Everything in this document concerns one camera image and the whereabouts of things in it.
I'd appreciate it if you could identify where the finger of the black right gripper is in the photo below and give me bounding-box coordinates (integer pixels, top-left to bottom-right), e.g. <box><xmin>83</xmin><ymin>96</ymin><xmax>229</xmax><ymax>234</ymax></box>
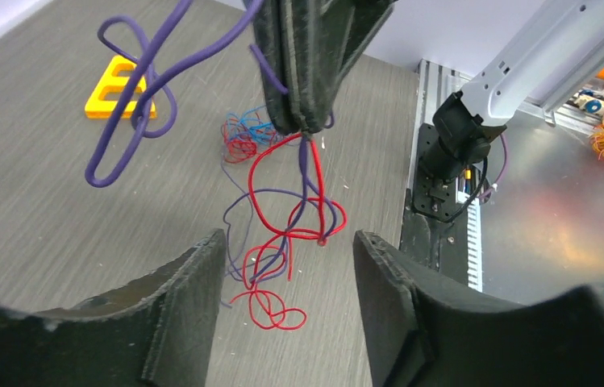
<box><xmin>252</xmin><ymin>1</ymin><xmax>315</xmax><ymax>134</ymax></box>
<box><xmin>309</xmin><ymin>1</ymin><xmax>394</xmax><ymax>134</ymax></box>

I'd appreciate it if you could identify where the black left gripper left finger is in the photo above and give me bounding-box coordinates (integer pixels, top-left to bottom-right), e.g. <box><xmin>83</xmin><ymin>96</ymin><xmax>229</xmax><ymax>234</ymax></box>
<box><xmin>0</xmin><ymin>229</ymin><xmax>227</xmax><ymax>386</ymax></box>

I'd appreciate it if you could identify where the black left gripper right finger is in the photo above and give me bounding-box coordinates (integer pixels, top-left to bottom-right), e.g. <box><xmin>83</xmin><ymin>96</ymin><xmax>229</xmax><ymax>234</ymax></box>
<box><xmin>353</xmin><ymin>231</ymin><xmax>604</xmax><ymax>386</ymax></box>

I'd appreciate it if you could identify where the red thin cable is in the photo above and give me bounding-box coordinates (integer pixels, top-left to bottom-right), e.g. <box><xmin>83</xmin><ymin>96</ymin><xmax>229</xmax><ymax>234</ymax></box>
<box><xmin>229</xmin><ymin>133</ymin><xmax>348</xmax><ymax>332</ymax></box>
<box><xmin>220</xmin><ymin>113</ymin><xmax>263</xmax><ymax>164</ymax></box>

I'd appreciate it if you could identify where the purple thin cable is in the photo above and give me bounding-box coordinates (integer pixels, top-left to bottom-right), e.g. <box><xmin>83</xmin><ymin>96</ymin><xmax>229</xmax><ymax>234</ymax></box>
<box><xmin>84</xmin><ymin>0</ymin><xmax>348</xmax><ymax>311</ymax></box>

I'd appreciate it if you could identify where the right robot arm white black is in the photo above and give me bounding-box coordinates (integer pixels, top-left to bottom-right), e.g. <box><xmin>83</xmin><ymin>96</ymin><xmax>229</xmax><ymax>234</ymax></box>
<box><xmin>245</xmin><ymin>1</ymin><xmax>604</xmax><ymax>222</ymax></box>

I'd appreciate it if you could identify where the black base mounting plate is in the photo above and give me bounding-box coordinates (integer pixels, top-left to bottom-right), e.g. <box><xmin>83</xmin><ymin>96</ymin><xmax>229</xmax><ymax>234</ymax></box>
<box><xmin>398</xmin><ymin>123</ymin><xmax>473</xmax><ymax>284</ymax></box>

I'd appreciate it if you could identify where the yellow triangular plastic piece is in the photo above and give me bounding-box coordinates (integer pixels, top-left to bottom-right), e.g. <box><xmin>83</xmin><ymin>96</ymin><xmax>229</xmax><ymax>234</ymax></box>
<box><xmin>84</xmin><ymin>55</ymin><xmax>157</xmax><ymax>119</ymax></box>

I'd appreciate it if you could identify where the perforated metal rail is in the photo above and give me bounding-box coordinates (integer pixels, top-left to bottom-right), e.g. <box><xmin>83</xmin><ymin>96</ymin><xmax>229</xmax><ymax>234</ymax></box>
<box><xmin>465</xmin><ymin>198</ymin><xmax>483</xmax><ymax>293</ymax></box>

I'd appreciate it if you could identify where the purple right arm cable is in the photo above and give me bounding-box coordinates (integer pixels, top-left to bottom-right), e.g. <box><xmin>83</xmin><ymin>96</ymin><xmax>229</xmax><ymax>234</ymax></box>
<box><xmin>477</xmin><ymin>133</ymin><xmax>510</xmax><ymax>204</ymax></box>

